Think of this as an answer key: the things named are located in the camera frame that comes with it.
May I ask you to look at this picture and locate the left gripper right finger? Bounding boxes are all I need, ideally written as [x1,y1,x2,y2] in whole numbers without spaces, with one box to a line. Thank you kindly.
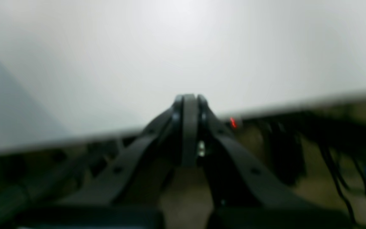
[189,94,352,229]

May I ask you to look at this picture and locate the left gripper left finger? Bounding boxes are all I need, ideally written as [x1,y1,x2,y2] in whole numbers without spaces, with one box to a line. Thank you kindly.
[18,94,191,229]

